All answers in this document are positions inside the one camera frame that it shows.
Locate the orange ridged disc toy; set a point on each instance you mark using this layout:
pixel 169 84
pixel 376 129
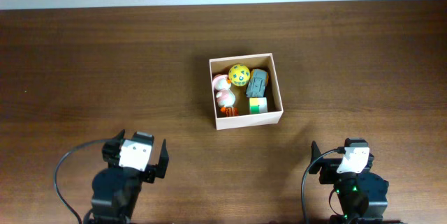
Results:
pixel 229 111

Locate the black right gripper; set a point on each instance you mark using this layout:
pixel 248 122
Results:
pixel 329 169

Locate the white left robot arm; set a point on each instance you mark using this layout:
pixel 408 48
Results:
pixel 117 187

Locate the pastel puzzle cube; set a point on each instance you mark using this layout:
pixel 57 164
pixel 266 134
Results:
pixel 258 105

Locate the yellow patterned ball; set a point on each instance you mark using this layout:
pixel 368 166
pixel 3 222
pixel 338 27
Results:
pixel 239 75

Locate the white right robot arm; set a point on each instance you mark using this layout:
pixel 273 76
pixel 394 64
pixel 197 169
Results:
pixel 361 193

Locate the white pink duck toy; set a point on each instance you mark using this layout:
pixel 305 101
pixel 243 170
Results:
pixel 224 96

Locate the grey toy car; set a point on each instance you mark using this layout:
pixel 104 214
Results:
pixel 257 83

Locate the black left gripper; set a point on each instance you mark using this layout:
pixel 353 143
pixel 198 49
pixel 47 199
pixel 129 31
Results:
pixel 160 169

